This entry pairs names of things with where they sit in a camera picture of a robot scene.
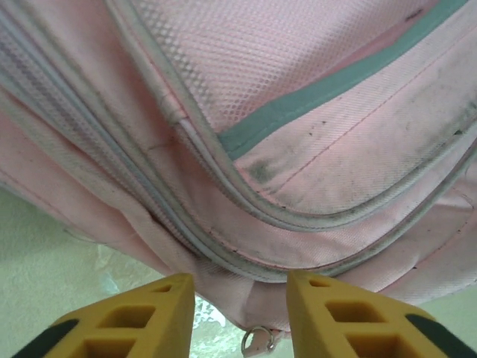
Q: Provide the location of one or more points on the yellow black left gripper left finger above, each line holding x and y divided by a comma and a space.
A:
156, 317

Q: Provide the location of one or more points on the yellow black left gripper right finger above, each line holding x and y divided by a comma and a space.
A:
320, 309

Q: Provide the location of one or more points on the pink student backpack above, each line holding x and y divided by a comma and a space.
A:
261, 112

